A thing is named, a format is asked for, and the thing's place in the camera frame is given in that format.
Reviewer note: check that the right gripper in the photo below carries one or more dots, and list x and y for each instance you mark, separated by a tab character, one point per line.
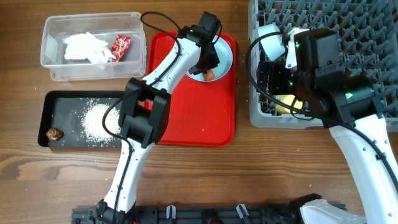
275	70

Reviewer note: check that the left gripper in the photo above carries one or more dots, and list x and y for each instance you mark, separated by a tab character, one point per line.
213	63

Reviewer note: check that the light blue plate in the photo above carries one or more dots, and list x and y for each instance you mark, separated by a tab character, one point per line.
225	56

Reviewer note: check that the orange carrot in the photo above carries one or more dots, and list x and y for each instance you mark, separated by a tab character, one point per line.
209	75

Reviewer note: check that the yellow plastic cup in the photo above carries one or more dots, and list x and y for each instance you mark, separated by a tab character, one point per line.
288	100

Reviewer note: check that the light blue bowl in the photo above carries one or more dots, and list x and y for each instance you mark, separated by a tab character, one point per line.
272	45

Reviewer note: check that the red snack wrapper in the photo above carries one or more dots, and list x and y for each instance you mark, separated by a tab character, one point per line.
120	46

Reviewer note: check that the white napkin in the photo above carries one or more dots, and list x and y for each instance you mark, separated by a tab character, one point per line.
86	47

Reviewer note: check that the brown food scrap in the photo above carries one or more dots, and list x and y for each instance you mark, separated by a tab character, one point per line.
54	134

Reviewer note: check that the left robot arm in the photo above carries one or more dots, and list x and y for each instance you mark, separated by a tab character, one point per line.
145	109

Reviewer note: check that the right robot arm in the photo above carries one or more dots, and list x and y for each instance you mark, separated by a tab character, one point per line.
350	109

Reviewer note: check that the grey dishwasher rack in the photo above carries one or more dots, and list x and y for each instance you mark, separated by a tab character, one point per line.
367	33

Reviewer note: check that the black waste tray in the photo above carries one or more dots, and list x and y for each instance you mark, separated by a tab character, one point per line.
63	110

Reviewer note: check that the red plastic tray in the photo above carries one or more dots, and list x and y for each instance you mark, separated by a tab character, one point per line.
203	113

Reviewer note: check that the white rice pile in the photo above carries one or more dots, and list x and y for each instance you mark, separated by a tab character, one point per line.
91	121

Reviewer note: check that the clear plastic bin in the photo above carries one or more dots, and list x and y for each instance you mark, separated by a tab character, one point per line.
103	26

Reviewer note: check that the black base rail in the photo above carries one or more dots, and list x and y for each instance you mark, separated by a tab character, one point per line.
267	214

